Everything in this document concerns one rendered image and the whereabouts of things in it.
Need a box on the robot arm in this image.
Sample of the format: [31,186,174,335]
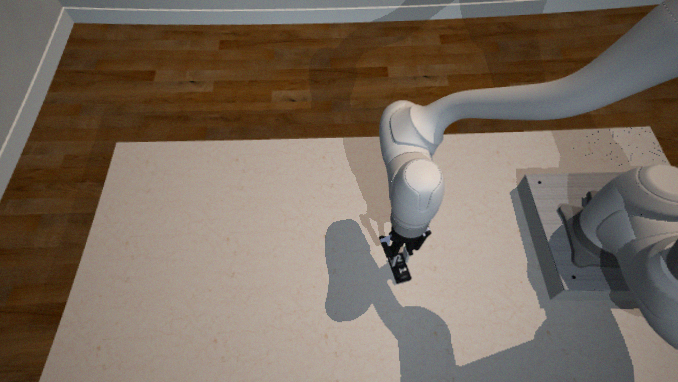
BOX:
[379,0,678,350]

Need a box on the black cube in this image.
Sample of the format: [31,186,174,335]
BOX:
[394,253,406,268]
[395,264,410,280]

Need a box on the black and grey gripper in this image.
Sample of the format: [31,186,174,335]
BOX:
[379,226,432,267]

